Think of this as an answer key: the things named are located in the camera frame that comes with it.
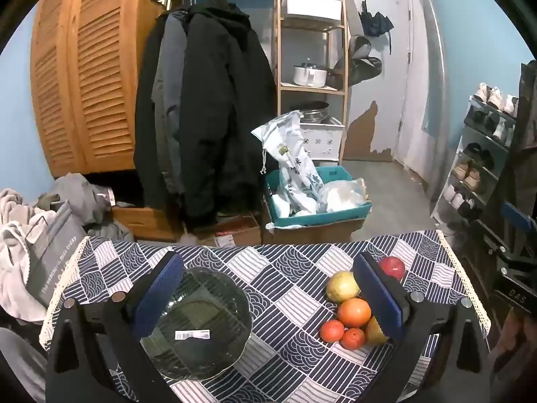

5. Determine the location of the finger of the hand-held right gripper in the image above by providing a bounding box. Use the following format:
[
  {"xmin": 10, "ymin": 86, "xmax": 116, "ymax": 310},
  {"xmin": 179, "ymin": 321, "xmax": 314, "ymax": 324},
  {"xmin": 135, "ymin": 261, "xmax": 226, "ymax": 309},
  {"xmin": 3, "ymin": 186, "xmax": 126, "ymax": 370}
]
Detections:
[
  {"xmin": 463, "ymin": 201, "xmax": 537, "ymax": 261},
  {"xmin": 495, "ymin": 61, "xmax": 537, "ymax": 215}
]

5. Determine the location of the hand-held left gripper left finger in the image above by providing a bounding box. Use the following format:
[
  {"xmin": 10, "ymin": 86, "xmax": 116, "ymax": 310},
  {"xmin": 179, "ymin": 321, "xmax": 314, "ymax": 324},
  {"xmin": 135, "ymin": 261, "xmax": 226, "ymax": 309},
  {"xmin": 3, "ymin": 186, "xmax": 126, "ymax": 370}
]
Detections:
[{"xmin": 45, "ymin": 251, "xmax": 185, "ymax": 403}]

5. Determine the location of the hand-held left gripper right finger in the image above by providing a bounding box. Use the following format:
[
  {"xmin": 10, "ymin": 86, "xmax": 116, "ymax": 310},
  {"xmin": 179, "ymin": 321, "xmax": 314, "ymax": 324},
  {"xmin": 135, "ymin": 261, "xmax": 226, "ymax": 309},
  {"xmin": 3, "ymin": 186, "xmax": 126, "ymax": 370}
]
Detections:
[{"xmin": 352, "ymin": 252, "xmax": 491, "ymax": 403}]

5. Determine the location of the large orange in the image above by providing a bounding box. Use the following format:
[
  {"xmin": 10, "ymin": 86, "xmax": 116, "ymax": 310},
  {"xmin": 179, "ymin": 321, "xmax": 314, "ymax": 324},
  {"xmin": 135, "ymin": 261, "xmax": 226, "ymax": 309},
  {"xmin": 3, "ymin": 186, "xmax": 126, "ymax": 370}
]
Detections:
[{"xmin": 338, "ymin": 298, "xmax": 372, "ymax": 328}]

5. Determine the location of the mottled red yellow apple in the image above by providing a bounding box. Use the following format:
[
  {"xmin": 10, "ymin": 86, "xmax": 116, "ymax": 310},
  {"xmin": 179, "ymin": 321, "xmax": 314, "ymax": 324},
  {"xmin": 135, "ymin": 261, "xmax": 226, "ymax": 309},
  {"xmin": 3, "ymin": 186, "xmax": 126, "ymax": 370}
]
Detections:
[{"xmin": 364, "ymin": 316, "xmax": 391, "ymax": 345}]

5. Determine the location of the shiny red apple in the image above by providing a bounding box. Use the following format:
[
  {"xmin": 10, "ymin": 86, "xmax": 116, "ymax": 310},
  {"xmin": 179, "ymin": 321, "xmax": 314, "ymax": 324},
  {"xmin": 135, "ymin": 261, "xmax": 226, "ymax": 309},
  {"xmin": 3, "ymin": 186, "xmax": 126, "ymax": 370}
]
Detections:
[{"xmin": 380, "ymin": 256, "xmax": 406, "ymax": 281}]

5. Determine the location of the yellow green apple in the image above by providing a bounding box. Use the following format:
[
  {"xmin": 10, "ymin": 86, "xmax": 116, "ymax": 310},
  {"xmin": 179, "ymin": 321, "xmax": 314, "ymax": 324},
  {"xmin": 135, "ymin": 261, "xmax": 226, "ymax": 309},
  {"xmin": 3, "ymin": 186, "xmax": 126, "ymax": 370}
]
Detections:
[{"xmin": 326, "ymin": 271, "xmax": 361, "ymax": 303}]

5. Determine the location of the small tangerine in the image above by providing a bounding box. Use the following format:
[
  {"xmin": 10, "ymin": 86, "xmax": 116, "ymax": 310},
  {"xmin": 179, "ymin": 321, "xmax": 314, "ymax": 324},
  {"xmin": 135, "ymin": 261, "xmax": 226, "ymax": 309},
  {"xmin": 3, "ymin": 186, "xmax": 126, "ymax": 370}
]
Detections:
[
  {"xmin": 320, "ymin": 320, "xmax": 345, "ymax": 343},
  {"xmin": 341, "ymin": 327, "xmax": 367, "ymax": 350}
]

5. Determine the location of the group of shoes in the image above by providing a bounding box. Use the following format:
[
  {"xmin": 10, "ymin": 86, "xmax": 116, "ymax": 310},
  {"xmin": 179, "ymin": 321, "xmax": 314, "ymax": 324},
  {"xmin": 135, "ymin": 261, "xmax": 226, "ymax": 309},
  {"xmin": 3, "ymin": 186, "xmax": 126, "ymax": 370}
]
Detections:
[{"xmin": 445, "ymin": 83, "xmax": 520, "ymax": 219}]

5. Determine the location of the wooden drawer box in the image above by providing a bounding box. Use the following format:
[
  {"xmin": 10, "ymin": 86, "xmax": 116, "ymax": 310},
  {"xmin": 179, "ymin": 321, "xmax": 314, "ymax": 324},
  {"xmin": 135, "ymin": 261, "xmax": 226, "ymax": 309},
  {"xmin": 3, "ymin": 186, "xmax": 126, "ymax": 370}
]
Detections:
[{"xmin": 111, "ymin": 205, "xmax": 182, "ymax": 243}]

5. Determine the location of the white shoe rack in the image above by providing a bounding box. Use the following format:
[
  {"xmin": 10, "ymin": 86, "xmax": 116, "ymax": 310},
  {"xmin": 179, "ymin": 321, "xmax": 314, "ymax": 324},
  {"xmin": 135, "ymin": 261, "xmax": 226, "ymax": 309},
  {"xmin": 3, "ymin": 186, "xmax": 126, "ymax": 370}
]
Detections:
[{"xmin": 432, "ymin": 94, "xmax": 519, "ymax": 236}]

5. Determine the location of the navy white patterned tablecloth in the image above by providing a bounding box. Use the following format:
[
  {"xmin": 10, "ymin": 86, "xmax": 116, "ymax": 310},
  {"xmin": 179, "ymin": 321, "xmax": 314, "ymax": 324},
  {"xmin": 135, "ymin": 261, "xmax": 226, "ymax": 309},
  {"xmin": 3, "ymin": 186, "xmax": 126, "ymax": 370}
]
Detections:
[{"xmin": 40, "ymin": 230, "xmax": 491, "ymax": 403}]

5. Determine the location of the large cardboard box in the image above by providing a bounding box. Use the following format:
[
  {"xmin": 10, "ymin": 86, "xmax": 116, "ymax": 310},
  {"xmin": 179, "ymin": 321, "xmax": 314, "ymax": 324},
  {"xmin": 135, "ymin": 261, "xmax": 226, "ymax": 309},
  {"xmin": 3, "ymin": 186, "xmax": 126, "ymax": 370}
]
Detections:
[{"xmin": 261, "ymin": 201, "xmax": 365, "ymax": 245}]

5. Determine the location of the flat cardboard box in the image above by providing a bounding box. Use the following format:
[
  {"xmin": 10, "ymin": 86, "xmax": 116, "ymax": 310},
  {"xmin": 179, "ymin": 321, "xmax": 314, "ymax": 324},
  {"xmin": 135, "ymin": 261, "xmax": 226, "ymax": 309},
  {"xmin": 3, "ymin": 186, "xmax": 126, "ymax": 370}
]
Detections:
[{"xmin": 197, "ymin": 214, "xmax": 261, "ymax": 248}]

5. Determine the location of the teal storage box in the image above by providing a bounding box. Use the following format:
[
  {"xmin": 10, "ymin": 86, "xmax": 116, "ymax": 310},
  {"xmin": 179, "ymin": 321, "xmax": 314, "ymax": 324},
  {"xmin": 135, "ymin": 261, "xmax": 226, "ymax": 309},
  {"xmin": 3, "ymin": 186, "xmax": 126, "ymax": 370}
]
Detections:
[{"xmin": 264, "ymin": 166, "xmax": 373, "ymax": 228}]

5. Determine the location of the clear plastic bag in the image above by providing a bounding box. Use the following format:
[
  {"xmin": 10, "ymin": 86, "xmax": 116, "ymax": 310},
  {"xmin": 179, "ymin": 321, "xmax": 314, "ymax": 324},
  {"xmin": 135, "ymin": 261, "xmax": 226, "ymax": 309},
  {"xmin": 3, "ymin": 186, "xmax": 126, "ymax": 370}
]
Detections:
[{"xmin": 318, "ymin": 178, "xmax": 368, "ymax": 214}]

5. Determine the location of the silver vertical pipe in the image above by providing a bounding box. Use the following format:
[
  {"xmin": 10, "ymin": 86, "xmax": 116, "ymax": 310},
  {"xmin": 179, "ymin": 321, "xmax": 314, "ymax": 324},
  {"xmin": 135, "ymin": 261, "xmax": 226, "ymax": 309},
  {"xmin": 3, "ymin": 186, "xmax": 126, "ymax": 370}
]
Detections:
[{"xmin": 415, "ymin": 0, "xmax": 446, "ymax": 202}]

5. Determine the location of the grey printed tote bag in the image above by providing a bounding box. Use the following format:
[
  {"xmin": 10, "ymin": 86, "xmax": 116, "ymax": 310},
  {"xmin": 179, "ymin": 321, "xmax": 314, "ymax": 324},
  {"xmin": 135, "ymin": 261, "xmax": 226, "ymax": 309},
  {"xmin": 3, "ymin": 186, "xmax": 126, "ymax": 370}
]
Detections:
[{"xmin": 25, "ymin": 201, "xmax": 89, "ymax": 309}]

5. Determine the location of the grey hoodie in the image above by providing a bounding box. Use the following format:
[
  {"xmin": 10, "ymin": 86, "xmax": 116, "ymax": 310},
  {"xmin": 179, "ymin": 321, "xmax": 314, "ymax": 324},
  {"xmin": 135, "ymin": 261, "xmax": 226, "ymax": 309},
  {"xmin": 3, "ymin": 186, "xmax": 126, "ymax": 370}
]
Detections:
[{"xmin": 36, "ymin": 172, "xmax": 116, "ymax": 227}]

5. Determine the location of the beige cloth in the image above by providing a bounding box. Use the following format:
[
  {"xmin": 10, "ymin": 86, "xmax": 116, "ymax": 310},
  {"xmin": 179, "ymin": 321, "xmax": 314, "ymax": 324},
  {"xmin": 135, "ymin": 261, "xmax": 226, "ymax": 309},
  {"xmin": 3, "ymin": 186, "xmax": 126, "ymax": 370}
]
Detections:
[{"xmin": 0, "ymin": 187, "xmax": 55, "ymax": 320}]

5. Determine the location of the white door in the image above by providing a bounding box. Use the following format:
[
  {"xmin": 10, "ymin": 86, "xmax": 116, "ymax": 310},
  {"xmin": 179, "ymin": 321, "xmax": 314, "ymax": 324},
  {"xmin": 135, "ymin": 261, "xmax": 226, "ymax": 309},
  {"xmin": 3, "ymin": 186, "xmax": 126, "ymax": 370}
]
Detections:
[{"xmin": 350, "ymin": 0, "xmax": 414, "ymax": 164}]

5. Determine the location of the black jacket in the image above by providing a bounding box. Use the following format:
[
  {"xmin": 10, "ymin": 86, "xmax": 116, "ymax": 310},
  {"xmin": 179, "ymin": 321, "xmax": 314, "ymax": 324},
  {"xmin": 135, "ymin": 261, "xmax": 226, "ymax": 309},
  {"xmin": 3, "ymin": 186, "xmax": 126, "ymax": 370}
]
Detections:
[{"xmin": 134, "ymin": 12, "xmax": 168, "ymax": 211}]

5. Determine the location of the white perforated basket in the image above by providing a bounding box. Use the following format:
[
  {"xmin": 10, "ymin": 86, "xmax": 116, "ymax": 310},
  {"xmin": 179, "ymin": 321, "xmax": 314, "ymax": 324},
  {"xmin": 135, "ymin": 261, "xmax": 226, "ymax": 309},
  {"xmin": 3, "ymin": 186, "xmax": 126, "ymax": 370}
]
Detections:
[{"xmin": 300, "ymin": 118, "xmax": 345, "ymax": 161}]

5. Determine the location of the white patterned cloth bag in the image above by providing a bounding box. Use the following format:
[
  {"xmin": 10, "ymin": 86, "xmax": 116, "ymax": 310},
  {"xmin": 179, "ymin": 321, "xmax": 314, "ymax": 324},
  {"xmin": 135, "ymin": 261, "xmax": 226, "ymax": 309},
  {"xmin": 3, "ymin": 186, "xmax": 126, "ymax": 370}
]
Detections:
[{"xmin": 252, "ymin": 110, "xmax": 324, "ymax": 217}]

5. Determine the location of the dark green hanging bag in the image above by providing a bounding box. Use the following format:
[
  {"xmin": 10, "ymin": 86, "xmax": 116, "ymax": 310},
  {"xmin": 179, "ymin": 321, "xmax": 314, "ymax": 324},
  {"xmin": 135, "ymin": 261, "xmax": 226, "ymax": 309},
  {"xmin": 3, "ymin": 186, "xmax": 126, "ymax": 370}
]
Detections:
[{"xmin": 348, "ymin": 36, "xmax": 383, "ymax": 87}]

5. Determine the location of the black folded umbrella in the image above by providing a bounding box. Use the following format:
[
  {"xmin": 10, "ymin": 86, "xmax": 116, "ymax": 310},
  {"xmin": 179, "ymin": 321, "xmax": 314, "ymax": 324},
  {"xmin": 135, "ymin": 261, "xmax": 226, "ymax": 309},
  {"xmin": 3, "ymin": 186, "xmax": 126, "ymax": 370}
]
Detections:
[{"xmin": 361, "ymin": 2, "xmax": 395, "ymax": 55}]

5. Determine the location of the black hooded coat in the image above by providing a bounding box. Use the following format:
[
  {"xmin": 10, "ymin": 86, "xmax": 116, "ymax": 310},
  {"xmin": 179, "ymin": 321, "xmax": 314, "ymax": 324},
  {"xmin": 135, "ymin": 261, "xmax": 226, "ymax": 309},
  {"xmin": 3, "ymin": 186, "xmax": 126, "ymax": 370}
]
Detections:
[{"xmin": 180, "ymin": 0, "xmax": 275, "ymax": 231}]

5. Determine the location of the metal steamer pot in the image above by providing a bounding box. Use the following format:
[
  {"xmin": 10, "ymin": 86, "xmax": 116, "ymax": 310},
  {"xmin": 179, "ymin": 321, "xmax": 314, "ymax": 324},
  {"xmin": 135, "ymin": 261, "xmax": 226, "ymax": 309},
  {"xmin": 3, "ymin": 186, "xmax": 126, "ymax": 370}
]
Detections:
[{"xmin": 300, "ymin": 101, "xmax": 330, "ymax": 124}]

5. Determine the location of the grey jacket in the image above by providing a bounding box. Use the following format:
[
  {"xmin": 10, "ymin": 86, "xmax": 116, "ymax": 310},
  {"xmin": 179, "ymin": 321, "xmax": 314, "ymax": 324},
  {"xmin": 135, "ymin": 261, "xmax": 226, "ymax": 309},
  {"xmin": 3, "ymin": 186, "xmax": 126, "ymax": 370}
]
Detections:
[{"xmin": 153, "ymin": 10, "xmax": 189, "ymax": 194}]

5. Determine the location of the white cooking pot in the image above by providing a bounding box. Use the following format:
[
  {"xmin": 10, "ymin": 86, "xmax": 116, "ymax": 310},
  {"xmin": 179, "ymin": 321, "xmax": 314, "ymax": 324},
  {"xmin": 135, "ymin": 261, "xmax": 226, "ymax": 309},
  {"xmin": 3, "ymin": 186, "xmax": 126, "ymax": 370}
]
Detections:
[{"xmin": 293, "ymin": 61, "xmax": 328, "ymax": 88}]

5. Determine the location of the wooden louvered wardrobe door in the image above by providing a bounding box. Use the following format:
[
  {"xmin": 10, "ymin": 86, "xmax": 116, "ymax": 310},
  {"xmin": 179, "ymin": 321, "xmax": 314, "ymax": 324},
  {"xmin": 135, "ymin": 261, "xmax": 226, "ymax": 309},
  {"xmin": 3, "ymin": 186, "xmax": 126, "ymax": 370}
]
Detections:
[{"xmin": 30, "ymin": 0, "xmax": 168, "ymax": 177}]

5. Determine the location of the white storage bin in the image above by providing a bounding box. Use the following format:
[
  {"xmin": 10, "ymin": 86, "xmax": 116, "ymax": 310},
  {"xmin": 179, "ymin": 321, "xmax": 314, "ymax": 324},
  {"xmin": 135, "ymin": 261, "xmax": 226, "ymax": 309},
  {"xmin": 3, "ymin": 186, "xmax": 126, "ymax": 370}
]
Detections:
[{"xmin": 282, "ymin": 0, "xmax": 341, "ymax": 24}]

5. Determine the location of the wooden shelf rack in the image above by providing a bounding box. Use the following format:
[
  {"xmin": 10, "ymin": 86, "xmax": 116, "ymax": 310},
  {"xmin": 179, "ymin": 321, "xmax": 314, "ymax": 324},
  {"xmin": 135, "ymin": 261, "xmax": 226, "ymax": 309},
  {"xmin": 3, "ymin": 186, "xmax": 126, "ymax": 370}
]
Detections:
[{"xmin": 275, "ymin": 0, "xmax": 351, "ymax": 162}]

